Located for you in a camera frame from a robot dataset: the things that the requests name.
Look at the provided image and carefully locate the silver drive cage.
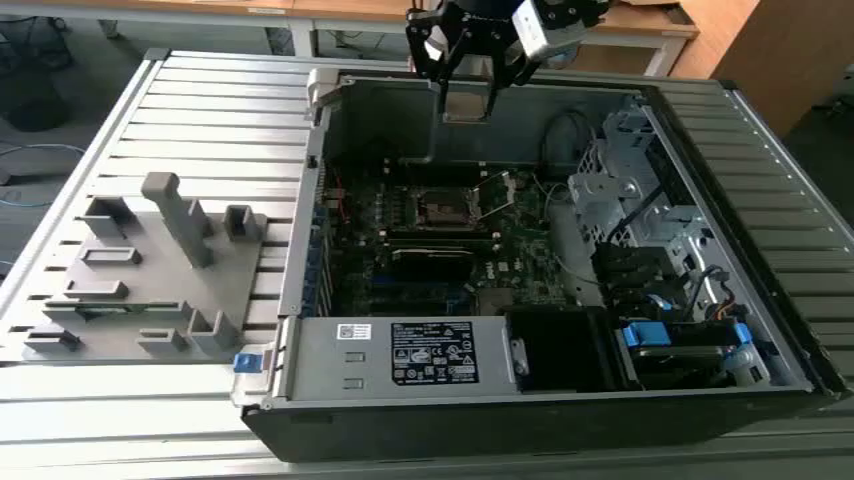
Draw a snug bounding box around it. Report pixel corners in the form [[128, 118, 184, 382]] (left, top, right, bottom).
[[565, 97, 719, 261]]

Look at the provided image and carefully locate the black graphics card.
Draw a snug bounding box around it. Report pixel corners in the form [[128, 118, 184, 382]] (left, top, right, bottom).
[[388, 246, 476, 284]]

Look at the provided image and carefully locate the thin grey wire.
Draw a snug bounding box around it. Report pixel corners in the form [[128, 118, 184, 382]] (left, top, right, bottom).
[[539, 182, 605, 289]]

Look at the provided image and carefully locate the grey parts rack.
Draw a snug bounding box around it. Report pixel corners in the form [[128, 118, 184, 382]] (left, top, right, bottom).
[[18, 171, 272, 362]]

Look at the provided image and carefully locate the grey plastic case latch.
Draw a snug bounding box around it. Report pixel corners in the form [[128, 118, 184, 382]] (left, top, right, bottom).
[[304, 67, 345, 124]]

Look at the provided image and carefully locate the black RAM slot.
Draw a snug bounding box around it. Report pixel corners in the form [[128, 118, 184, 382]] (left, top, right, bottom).
[[385, 235, 500, 247], [384, 227, 500, 239]]

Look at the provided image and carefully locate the grey power supply unit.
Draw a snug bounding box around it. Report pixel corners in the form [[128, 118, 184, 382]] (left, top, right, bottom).
[[269, 314, 521, 401]]

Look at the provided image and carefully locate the thin red wire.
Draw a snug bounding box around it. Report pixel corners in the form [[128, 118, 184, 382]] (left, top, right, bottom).
[[331, 167, 353, 226]]

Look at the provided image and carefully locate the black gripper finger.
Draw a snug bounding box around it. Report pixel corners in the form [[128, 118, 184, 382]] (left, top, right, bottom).
[[404, 7, 468, 123], [484, 48, 539, 121]]

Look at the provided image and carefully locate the green motherboard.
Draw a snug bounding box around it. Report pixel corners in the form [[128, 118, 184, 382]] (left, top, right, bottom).
[[317, 162, 605, 319]]

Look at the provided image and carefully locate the black open PC case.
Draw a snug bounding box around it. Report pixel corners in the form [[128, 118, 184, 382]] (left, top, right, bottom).
[[229, 67, 852, 464]]

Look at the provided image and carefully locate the thin metal locking lever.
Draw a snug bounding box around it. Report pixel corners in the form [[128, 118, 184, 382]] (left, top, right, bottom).
[[477, 192, 535, 226]]

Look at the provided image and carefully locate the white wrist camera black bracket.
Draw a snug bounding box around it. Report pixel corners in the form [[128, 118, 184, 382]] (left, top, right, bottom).
[[511, 0, 612, 57]]

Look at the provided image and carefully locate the black hard disk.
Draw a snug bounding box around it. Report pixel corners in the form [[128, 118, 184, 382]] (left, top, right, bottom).
[[629, 344, 728, 390]]

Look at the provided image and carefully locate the blue disk carrier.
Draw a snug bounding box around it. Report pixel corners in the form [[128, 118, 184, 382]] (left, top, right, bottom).
[[617, 321, 673, 347]]

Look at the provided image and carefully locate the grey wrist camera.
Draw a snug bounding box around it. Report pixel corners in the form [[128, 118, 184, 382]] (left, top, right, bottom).
[[423, 29, 447, 64]]

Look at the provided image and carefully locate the black plastic bracket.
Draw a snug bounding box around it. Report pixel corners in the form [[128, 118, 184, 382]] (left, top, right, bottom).
[[591, 243, 679, 301]]

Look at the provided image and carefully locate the CPU socket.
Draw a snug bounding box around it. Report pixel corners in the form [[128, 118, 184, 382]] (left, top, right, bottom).
[[412, 187, 488, 232]]

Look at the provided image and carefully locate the silver CPU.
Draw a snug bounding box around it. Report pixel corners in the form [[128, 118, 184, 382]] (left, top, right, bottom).
[[441, 92, 493, 124]]

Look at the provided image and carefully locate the blue floor cable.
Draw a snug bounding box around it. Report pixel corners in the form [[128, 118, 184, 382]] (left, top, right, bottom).
[[0, 142, 88, 209]]

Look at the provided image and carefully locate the black round bin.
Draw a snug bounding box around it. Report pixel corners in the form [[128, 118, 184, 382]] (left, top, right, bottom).
[[0, 74, 73, 134]]

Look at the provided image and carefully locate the metal socket cover frame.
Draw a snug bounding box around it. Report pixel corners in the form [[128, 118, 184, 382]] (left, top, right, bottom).
[[468, 168, 520, 220]]

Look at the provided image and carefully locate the brown chipset heatsink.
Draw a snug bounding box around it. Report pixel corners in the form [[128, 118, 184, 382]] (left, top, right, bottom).
[[476, 286, 516, 317]]

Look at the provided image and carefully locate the blue plastic clip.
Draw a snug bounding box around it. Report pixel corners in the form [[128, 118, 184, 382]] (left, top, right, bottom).
[[729, 322, 759, 351]]

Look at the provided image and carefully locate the thick black cable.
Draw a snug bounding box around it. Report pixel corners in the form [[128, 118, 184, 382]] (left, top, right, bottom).
[[539, 109, 600, 179]]

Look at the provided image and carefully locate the green RAM stick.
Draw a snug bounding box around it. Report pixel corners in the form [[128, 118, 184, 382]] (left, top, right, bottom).
[[73, 301, 182, 316]]

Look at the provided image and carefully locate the wooden cabinet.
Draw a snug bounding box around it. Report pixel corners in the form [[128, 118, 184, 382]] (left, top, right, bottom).
[[669, 0, 854, 139]]

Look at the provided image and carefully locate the wooden desk white frame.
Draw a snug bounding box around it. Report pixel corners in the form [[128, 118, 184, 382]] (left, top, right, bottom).
[[0, 0, 314, 59], [292, 0, 700, 77]]

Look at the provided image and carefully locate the black power cable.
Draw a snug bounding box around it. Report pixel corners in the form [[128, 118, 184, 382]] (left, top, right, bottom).
[[684, 264, 729, 314]]

